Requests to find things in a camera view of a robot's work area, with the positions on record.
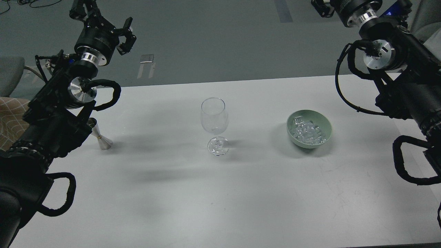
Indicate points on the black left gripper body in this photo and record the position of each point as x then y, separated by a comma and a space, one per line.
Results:
101, 38

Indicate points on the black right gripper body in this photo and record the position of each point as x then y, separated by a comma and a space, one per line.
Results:
355, 13

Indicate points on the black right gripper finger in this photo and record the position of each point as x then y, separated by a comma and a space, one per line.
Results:
323, 8

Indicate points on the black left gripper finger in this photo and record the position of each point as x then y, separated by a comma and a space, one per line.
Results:
87, 12
130, 39

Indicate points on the steel cocktail jigger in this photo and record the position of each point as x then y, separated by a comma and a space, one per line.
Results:
103, 142

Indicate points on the clear ice cubes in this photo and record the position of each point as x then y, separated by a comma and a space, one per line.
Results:
307, 131

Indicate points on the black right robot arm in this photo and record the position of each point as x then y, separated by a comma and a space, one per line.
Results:
405, 72

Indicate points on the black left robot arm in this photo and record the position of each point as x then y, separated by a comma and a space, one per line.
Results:
59, 121

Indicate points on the clear wine glass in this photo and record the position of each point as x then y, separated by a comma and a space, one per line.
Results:
214, 120

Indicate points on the silver floor plate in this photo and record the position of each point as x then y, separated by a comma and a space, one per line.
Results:
147, 58

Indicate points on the white office chair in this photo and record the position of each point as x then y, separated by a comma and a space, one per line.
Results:
426, 20

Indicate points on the beige checked cushion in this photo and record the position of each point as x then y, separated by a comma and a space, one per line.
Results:
12, 126

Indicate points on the green bowl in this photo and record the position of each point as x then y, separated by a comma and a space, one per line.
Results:
314, 116

